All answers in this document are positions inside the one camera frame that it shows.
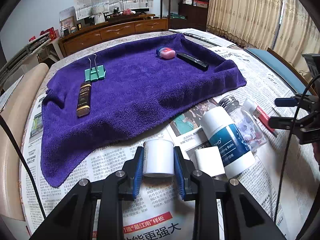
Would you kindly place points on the beige sofa armrest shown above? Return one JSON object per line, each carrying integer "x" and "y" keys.
{"x": 15, "y": 115}

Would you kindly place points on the beige patterned curtain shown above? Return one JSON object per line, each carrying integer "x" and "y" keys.
{"x": 285, "y": 26}

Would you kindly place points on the purple towel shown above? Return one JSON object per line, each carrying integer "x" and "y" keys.
{"x": 140, "y": 91}

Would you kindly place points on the pink blue eraser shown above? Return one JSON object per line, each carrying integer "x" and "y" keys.
{"x": 165, "y": 53}

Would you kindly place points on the brown gold tube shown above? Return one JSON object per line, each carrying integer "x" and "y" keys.
{"x": 84, "y": 99}

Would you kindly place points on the black rectangular lighter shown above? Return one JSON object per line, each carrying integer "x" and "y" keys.
{"x": 193, "y": 61}

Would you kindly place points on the clear candy bottle silver lid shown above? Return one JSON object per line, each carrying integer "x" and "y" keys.
{"x": 244, "y": 121}

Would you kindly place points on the wooden tv cabinet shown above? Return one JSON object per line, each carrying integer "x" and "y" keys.
{"x": 114, "y": 28}

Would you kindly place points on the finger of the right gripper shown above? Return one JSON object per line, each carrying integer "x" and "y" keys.
{"x": 286, "y": 102}
{"x": 284, "y": 123}

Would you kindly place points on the blue chair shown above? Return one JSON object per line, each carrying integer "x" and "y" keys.
{"x": 281, "y": 67}

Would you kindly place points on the white square charger plug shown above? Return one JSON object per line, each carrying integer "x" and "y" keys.
{"x": 209, "y": 161}

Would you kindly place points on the small white round jar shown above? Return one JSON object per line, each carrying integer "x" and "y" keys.
{"x": 158, "y": 158}

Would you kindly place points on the folded newspaper far side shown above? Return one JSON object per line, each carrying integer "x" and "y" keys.
{"x": 204, "y": 36}

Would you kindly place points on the white blue balm bottle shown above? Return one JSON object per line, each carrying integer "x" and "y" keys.
{"x": 222, "y": 132}

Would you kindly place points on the pink highlighter pen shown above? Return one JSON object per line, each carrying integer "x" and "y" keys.
{"x": 258, "y": 112}

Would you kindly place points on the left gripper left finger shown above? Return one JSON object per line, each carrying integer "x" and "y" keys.
{"x": 130, "y": 186}

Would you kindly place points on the green binder clip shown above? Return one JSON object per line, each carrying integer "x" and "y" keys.
{"x": 94, "y": 72}

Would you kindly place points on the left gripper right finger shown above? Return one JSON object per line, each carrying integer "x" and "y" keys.
{"x": 183, "y": 169}

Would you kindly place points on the dark wooden shelf unit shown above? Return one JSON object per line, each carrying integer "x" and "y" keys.
{"x": 185, "y": 13}

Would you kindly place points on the newspaper sheets on table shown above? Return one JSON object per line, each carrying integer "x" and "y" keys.
{"x": 283, "y": 180}

